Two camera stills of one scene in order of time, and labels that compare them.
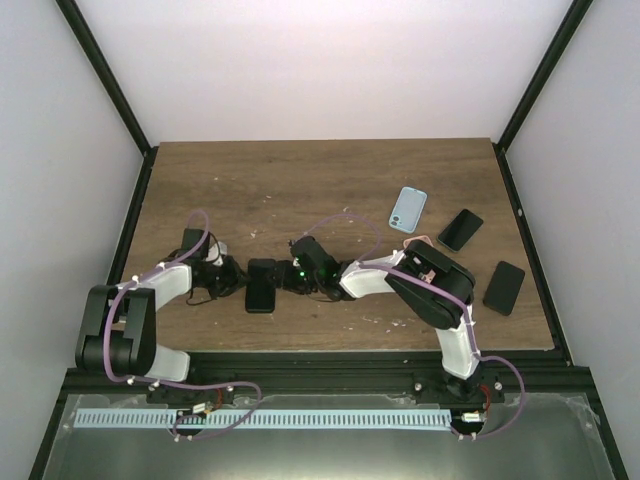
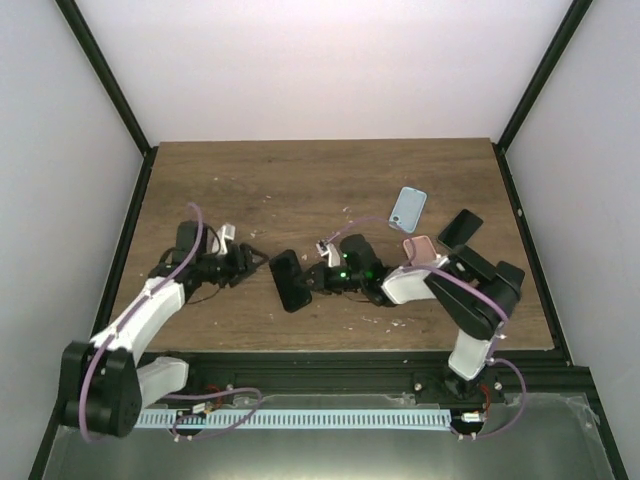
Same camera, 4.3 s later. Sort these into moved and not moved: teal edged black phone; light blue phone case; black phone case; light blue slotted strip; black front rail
Moved: black phone case
Not moved: light blue phone case; light blue slotted strip; black front rail; teal edged black phone
